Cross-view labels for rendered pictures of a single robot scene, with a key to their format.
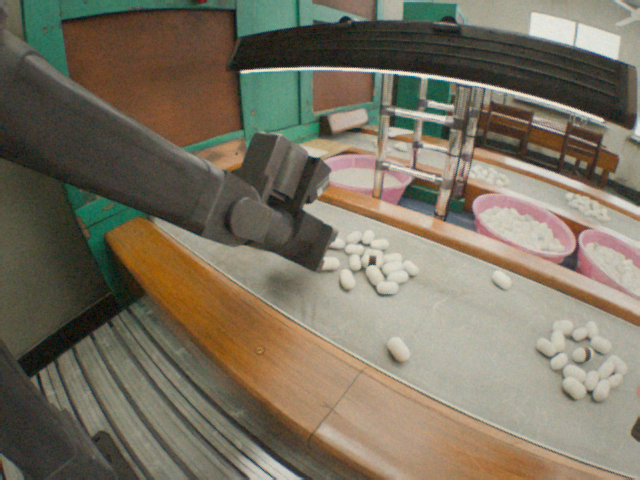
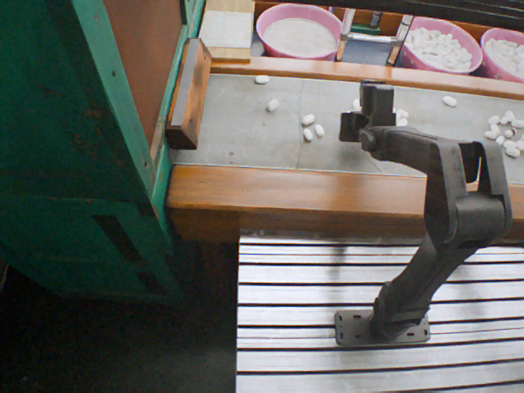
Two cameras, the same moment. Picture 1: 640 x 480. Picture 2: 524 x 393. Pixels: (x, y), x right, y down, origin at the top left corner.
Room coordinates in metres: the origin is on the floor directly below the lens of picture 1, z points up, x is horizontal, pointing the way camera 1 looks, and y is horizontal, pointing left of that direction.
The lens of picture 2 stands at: (0.03, 0.55, 1.44)
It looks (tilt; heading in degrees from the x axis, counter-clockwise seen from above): 60 degrees down; 321
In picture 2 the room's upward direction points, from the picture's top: 5 degrees clockwise
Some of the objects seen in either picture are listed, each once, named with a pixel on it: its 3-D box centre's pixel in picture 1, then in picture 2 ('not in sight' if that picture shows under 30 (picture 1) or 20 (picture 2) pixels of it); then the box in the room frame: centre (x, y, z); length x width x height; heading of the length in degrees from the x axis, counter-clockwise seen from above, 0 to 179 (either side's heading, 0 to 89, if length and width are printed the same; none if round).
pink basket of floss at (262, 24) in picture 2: (363, 184); (299, 41); (0.74, -0.12, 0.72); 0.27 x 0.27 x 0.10
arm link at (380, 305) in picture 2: not in sight; (398, 310); (-0.01, 0.24, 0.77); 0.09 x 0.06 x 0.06; 60
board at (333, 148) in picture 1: (303, 154); (227, 23); (0.87, 0.05, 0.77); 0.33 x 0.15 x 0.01; 143
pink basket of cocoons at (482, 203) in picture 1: (518, 236); (435, 54); (0.47, -0.48, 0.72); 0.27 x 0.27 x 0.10
